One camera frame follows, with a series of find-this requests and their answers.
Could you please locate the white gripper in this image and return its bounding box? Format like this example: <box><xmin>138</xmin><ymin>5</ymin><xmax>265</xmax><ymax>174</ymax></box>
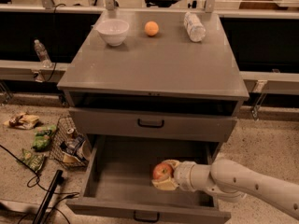
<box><xmin>152</xmin><ymin>160</ymin><xmax>195</xmax><ymax>192</ymax></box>

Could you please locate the red apple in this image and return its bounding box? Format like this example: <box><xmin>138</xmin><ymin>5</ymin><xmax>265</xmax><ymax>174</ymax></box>
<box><xmin>152</xmin><ymin>162</ymin><xmax>173</xmax><ymax>180</ymax></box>

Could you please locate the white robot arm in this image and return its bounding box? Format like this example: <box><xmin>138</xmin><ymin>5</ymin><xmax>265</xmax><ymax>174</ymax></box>
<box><xmin>151</xmin><ymin>159</ymin><xmax>299</xmax><ymax>219</ymax></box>

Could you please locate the open grey lower drawer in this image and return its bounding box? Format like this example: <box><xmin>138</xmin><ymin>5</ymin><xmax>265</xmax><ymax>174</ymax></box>
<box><xmin>66</xmin><ymin>136</ymin><xmax>231</xmax><ymax>224</ymax></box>

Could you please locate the grey drawer cabinet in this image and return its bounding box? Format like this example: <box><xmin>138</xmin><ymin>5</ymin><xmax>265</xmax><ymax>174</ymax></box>
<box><xmin>58</xmin><ymin>9</ymin><xmax>249</xmax><ymax>156</ymax></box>

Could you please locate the closed grey upper drawer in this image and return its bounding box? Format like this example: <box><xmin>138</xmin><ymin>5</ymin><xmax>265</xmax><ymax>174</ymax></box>
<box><xmin>69</xmin><ymin>107</ymin><xmax>236</xmax><ymax>143</ymax></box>

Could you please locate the soda can in basket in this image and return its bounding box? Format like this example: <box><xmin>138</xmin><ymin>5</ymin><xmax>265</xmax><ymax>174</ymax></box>
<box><xmin>66</xmin><ymin>128</ymin><xmax>77</xmax><ymax>138</ymax></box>

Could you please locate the green chip bag upper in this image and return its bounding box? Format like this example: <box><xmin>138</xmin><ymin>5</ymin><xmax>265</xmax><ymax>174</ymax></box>
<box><xmin>32</xmin><ymin>125</ymin><xmax>57</xmax><ymax>151</ymax></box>

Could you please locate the green chip bag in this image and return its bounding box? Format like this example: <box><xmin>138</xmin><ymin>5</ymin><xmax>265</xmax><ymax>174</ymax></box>
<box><xmin>19</xmin><ymin>148</ymin><xmax>45</xmax><ymax>173</ymax></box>
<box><xmin>32</xmin><ymin>125</ymin><xmax>57</xmax><ymax>151</ymax></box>

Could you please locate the green chip bag lower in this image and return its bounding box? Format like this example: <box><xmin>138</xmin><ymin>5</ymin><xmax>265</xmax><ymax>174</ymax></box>
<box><xmin>19</xmin><ymin>148</ymin><xmax>45</xmax><ymax>173</ymax></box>

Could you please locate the black bar on floor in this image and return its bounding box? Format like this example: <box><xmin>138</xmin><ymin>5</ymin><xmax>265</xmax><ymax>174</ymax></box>
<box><xmin>32</xmin><ymin>170</ymin><xmax>63</xmax><ymax>224</ymax></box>

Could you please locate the clear plastic water bottle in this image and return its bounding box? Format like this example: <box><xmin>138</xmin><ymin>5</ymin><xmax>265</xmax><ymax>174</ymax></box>
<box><xmin>184</xmin><ymin>12</ymin><xmax>206</xmax><ymax>42</ymax></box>

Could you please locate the orange fruit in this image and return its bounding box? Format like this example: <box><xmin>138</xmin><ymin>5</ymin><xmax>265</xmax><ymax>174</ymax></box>
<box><xmin>144</xmin><ymin>21</ymin><xmax>159</xmax><ymax>36</ymax></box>

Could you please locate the white bowl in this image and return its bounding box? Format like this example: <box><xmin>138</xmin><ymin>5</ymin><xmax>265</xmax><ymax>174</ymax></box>
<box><xmin>95</xmin><ymin>19</ymin><xmax>130</xmax><ymax>47</ymax></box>

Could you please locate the brown snack bag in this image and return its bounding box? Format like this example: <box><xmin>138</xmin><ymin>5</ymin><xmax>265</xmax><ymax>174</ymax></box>
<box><xmin>4</xmin><ymin>113</ymin><xmax>39</xmax><ymax>130</ymax></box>

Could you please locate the small water bottle on ledge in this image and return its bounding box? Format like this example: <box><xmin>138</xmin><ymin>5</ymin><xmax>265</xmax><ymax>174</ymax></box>
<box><xmin>34</xmin><ymin>39</ymin><xmax>52</xmax><ymax>68</ymax></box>

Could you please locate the black cable on floor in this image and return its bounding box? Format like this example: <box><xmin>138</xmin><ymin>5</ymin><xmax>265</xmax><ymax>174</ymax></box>
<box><xmin>0</xmin><ymin>144</ymin><xmax>80</xmax><ymax>224</ymax></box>

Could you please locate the wire mesh basket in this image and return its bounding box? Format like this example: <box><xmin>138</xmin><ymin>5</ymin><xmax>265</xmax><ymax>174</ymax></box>
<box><xmin>50</xmin><ymin>117</ymin><xmax>91</xmax><ymax>169</ymax></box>

